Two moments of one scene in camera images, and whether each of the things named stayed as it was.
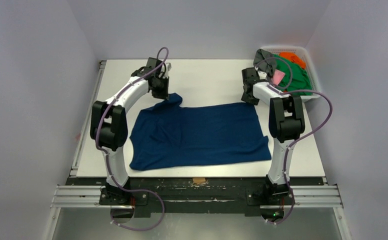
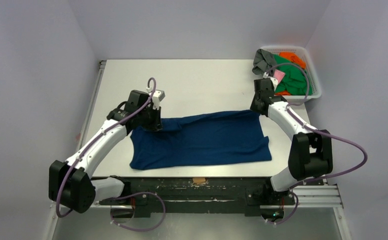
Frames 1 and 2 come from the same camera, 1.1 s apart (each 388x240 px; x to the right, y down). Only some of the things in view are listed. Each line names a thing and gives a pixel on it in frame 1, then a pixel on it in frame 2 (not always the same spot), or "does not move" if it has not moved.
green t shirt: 296,80 does not move
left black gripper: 163,94 → 156,124
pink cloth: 277,77 does not move
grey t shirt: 265,61 does not move
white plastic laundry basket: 302,52 does not move
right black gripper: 247,91 → 256,105
